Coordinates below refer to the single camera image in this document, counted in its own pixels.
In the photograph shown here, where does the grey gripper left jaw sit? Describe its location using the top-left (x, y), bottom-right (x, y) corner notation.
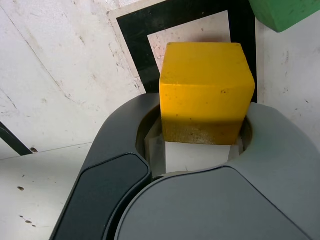
top-left (49, 92), bottom-right (167, 240)

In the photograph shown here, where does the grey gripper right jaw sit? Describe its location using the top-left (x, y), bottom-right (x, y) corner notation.
top-left (114, 103), bottom-right (320, 240)

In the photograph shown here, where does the yellow cube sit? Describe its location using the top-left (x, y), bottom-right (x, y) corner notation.
top-left (158, 42), bottom-right (256, 146)

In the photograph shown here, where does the green cube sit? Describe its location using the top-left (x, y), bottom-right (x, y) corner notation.
top-left (248, 0), bottom-right (320, 34)

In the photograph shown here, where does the black tape square outline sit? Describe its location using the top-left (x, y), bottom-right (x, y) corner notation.
top-left (116, 0), bottom-right (259, 105)

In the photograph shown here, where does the black tape strip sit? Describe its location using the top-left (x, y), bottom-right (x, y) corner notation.
top-left (0, 121), bottom-right (34, 157)

